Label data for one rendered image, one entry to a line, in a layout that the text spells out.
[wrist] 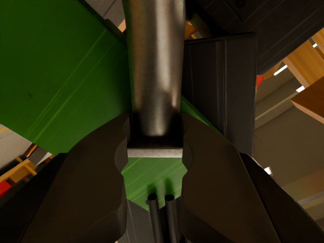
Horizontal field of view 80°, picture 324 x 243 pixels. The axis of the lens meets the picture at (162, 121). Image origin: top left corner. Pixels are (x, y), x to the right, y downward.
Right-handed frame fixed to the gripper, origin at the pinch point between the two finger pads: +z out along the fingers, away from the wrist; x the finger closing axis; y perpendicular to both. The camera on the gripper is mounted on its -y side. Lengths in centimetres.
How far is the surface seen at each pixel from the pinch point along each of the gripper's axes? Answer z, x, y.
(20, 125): 2.5, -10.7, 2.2
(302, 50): 69, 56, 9
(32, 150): 14.9, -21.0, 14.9
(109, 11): 60, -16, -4
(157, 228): 0.7, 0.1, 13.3
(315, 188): 139, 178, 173
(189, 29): 315, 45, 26
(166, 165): 2.4, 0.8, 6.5
